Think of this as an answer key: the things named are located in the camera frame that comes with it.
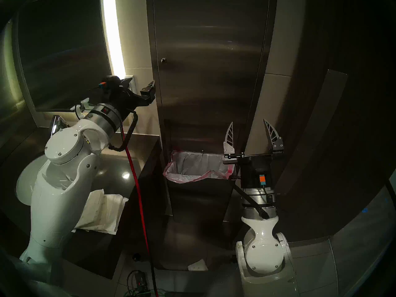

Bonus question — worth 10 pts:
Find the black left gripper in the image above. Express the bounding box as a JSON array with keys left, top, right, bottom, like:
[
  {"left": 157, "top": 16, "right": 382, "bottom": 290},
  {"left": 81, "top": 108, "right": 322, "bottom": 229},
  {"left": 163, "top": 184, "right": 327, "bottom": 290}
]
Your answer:
[{"left": 107, "top": 77, "right": 156, "bottom": 120}]

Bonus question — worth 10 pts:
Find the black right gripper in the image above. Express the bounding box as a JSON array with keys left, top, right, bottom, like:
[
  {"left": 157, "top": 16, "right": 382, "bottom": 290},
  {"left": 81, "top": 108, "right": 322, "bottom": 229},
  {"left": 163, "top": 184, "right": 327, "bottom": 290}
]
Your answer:
[{"left": 223, "top": 118, "right": 284, "bottom": 189}]

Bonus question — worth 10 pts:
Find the stainless steel dispenser door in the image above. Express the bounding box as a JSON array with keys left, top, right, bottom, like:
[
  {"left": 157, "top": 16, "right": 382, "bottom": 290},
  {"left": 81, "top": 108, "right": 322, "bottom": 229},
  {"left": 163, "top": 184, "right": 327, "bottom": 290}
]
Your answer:
[{"left": 154, "top": 0, "right": 272, "bottom": 123}]

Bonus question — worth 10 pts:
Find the steel towel dispenser cabinet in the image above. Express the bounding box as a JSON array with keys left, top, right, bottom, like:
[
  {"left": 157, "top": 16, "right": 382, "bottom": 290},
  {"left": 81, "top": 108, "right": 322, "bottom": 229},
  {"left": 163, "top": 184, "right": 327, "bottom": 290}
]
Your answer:
[{"left": 145, "top": 0, "right": 277, "bottom": 226}]

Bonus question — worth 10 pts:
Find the white paper towel pile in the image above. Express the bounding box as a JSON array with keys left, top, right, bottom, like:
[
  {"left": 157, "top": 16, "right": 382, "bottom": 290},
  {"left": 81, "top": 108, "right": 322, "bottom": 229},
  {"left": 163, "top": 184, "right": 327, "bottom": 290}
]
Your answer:
[{"left": 72, "top": 189, "right": 129, "bottom": 235}]

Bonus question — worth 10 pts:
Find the white vertical light strip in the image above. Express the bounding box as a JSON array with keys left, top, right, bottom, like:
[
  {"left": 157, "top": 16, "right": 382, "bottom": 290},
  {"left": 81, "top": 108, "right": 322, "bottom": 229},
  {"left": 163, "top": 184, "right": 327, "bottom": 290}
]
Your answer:
[{"left": 101, "top": 0, "right": 127, "bottom": 79}]

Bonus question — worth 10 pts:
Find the pink-edged clear bin liner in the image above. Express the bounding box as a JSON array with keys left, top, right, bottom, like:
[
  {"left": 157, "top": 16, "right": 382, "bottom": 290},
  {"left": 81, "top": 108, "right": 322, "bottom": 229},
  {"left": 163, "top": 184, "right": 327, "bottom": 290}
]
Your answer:
[{"left": 163, "top": 150, "right": 235, "bottom": 184}]

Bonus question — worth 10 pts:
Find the steel waste bin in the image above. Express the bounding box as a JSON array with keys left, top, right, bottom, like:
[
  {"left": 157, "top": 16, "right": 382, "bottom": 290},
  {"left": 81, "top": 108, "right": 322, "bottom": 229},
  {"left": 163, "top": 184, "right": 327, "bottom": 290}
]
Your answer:
[{"left": 166, "top": 149, "right": 237, "bottom": 224}]

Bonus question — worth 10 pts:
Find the chrome sink faucet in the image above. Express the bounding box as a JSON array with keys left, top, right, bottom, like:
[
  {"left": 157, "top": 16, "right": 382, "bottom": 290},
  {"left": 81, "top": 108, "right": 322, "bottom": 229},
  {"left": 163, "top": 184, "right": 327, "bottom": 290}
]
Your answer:
[{"left": 50, "top": 114, "right": 70, "bottom": 137}]

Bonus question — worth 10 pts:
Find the crumpled white paper scrap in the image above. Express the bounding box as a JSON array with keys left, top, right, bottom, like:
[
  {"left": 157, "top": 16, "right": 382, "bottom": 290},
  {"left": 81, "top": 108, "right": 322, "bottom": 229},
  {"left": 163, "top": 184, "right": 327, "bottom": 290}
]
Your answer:
[{"left": 188, "top": 259, "right": 208, "bottom": 271}]

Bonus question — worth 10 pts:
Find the white sink basin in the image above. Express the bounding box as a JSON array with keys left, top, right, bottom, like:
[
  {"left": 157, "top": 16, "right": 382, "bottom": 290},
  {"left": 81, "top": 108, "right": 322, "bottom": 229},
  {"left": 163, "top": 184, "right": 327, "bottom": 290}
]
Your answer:
[{"left": 15, "top": 154, "right": 47, "bottom": 206}]

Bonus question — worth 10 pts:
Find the white wall power outlet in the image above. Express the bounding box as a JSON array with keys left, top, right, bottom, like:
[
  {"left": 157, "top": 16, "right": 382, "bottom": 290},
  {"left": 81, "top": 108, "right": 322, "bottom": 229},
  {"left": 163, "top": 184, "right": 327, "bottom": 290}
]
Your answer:
[{"left": 125, "top": 75, "right": 137, "bottom": 95}]

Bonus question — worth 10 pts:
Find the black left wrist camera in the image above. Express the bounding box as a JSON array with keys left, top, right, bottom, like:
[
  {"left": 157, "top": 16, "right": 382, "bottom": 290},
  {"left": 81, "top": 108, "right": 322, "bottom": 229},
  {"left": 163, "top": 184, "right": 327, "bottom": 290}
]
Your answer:
[{"left": 98, "top": 75, "right": 122, "bottom": 93}]

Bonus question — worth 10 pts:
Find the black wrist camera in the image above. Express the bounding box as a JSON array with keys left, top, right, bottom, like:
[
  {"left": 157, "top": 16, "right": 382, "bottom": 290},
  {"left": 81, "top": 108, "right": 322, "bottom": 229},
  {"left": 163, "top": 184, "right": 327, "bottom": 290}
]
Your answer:
[
  {"left": 98, "top": 75, "right": 122, "bottom": 93},
  {"left": 252, "top": 163, "right": 273, "bottom": 187}
]

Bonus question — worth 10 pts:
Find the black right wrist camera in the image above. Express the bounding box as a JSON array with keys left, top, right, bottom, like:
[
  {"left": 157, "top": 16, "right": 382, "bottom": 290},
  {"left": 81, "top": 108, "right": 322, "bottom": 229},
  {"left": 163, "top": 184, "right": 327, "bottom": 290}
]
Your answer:
[{"left": 252, "top": 163, "right": 273, "bottom": 187}]

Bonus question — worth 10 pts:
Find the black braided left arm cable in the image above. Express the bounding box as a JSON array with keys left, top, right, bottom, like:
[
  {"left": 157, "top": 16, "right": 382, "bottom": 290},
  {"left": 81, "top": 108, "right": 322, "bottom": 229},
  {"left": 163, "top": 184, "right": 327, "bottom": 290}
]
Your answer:
[{"left": 108, "top": 109, "right": 139, "bottom": 152}]

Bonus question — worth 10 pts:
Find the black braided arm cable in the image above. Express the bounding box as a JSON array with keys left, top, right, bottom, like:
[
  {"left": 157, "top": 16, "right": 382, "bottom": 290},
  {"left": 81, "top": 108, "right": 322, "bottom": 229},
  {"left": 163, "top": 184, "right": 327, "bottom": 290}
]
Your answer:
[
  {"left": 230, "top": 175, "right": 270, "bottom": 220},
  {"left": 108, "top": 109, "right": 139, "bottom": 152}
]

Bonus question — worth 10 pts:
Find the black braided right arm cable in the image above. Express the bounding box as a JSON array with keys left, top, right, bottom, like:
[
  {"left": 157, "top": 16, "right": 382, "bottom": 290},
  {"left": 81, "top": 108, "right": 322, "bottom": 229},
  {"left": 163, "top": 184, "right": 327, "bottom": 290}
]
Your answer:
[{"left": 230, "top": 175, "right": 270, "bottom": 220}]

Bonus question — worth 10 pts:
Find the large wall mirror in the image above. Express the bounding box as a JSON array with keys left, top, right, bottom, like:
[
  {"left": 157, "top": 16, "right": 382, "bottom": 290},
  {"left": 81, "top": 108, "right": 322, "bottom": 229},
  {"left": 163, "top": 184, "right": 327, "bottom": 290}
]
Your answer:
[{"left": 12, "top": 0, "right": 113, "bottom": 113}]

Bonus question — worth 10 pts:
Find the red and black power cable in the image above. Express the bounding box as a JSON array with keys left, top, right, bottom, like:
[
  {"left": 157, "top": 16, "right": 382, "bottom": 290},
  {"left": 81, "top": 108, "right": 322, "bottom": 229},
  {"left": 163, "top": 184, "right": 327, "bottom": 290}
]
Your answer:
[{"left": 119, "top": 123, "right": 160, "bottom": 297}]

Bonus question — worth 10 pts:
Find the black electronics box with wires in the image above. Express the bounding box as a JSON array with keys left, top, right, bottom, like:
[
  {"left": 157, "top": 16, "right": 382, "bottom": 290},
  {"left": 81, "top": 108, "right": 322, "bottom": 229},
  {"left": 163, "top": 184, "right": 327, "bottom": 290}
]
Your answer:
[{"left": 126, "top": 269, "right": 152, "bottom": 297}]

